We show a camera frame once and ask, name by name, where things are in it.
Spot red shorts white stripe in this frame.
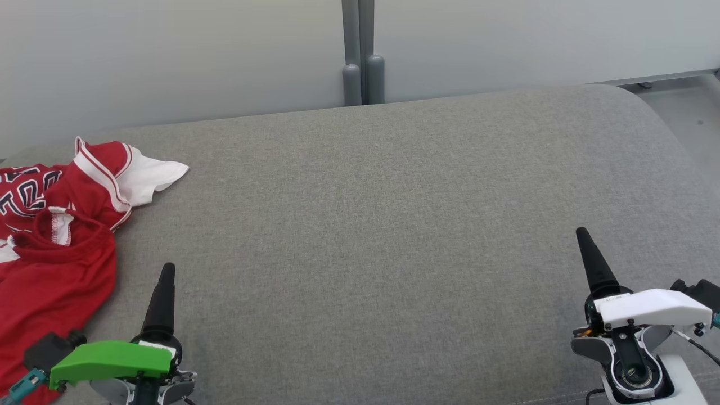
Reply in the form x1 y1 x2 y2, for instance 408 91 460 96
0 207 120 405

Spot right camera cable teal plug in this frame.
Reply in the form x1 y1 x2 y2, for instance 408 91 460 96
672 314 720 366

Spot red Bulls jersey white sleeves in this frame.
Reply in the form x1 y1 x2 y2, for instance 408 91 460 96
0 137 190 265

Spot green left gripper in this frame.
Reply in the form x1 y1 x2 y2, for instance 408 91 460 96
49 263 184 392

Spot camera cable teal plug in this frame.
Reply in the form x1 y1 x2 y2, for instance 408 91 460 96
0 368 49 405
672 314 720 366

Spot left camera cable teal plug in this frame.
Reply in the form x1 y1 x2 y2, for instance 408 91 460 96
0 368 49 405

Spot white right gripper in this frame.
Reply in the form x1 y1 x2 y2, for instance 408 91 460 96
576 227 713 334

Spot grey partition post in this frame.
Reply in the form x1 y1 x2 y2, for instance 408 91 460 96
358 0 386 105
341 0 362 107

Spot white partition panel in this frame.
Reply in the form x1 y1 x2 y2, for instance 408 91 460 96
0 0 345 159
373 0 720 103

